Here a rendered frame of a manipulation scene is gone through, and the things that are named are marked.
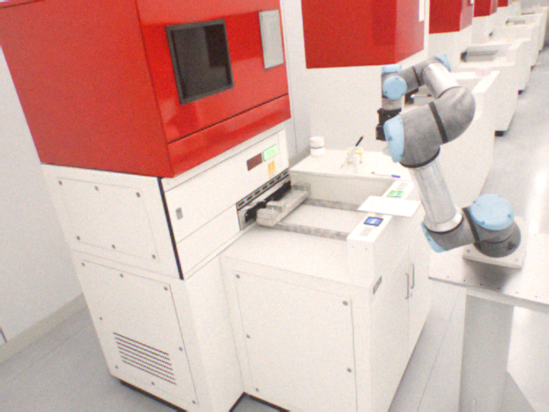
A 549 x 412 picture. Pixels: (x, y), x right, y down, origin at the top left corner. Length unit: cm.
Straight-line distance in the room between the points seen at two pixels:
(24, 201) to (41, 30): 141
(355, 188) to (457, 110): 94
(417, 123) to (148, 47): 79
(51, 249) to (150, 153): 170
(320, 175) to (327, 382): 91
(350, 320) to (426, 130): 74
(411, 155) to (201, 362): 118
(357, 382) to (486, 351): 49
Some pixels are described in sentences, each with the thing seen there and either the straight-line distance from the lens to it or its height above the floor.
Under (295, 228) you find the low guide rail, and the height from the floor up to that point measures 84.
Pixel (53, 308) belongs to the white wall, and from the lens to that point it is 322.
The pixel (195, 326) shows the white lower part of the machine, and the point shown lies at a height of 61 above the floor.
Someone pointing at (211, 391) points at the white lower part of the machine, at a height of 27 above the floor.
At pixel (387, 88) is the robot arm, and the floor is 141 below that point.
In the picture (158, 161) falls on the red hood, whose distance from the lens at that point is 150.
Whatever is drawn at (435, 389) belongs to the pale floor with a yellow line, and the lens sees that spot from 236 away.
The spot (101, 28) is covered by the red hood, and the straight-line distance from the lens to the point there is 153.
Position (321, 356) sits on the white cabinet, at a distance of 181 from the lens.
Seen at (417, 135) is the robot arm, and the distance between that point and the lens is 121.
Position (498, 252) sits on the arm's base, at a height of 88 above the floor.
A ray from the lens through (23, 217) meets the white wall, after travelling 298.
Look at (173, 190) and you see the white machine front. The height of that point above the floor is 116.
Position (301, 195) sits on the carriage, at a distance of 209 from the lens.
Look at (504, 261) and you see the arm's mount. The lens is 168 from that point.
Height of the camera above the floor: 168
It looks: 23 degrees down
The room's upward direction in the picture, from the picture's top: 7 degrees counter-clockwise
